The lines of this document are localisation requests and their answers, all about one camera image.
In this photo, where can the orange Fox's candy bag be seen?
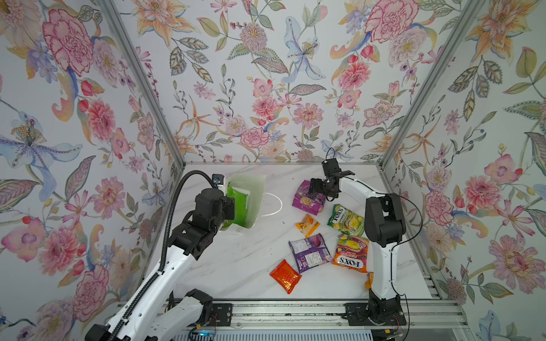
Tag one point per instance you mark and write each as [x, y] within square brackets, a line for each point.
[352, 253]

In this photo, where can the red snack packet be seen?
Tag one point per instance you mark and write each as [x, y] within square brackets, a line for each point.
[285, 276]

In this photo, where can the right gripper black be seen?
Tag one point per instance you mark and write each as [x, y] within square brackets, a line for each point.
[318, 187]

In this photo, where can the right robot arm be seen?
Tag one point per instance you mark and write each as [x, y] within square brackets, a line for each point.
[384, 225]

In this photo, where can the aluminium front rail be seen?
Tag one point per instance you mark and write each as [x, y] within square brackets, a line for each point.
[328, 314]

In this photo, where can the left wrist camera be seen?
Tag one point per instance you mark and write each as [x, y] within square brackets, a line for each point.
[218, 180]

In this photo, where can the white paper bag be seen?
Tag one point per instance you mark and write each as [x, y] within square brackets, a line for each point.
[256, 184]

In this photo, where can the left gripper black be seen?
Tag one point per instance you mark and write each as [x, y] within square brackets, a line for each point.
[229, 203]

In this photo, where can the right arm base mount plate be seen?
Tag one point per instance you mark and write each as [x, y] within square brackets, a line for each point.
[365, 314]

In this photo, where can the small orange candy wrapper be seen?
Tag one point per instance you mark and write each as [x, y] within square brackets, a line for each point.
[369, 282]

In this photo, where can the green chips bag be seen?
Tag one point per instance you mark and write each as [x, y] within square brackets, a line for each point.
[241, 199]

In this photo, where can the purple white snack packet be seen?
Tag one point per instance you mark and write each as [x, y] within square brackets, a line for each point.
[310, 252]

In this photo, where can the small orange snack packet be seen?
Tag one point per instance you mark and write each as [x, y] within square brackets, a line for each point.
[308, 226]

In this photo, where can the magenta purple snack bag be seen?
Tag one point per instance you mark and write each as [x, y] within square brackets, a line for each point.
[307, 200]

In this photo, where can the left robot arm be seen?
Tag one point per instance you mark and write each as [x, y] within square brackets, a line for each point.
[141, 317]

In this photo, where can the green Fox's candy bag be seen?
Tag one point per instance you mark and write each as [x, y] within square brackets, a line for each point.
[346, 221]

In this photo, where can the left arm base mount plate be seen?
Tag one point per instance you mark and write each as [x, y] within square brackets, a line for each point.
[213, 314]

